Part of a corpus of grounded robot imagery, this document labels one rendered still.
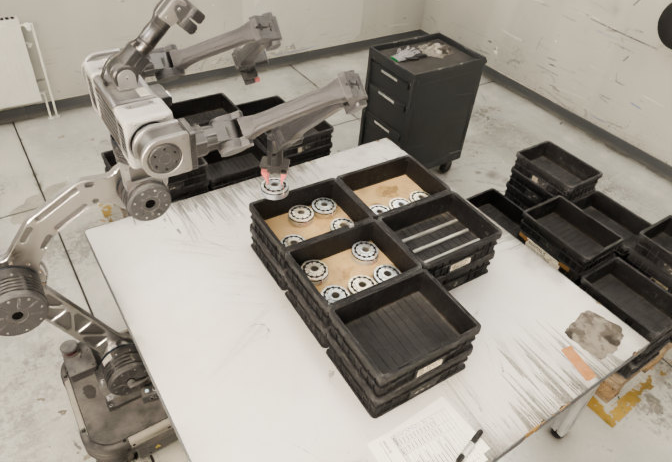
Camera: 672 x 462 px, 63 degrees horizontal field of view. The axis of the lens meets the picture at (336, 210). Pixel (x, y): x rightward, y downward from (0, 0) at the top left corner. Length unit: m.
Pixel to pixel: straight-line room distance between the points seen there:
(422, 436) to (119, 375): 1.17
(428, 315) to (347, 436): 0.48
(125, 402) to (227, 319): 0.61
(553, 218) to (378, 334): 1.55
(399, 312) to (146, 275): 0.97
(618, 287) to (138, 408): 2.28
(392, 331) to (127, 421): 1.12
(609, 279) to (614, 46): 2.35
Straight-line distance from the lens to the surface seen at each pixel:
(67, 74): 4.76
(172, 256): 2.29
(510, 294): 2.30
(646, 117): 4.89
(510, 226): 3.34
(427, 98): 3.50
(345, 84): 1.52
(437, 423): 1.87
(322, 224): 2.21
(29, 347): 3.08
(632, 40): 4.86
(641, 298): 3.07
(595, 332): 2.30
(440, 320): 1.94
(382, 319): 1.90
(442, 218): 2.35
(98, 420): 2.45
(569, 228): 3.10
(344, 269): 2.04
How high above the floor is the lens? 2.28
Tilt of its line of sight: 39 degrees down
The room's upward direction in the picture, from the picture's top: 6 degrees clockwise
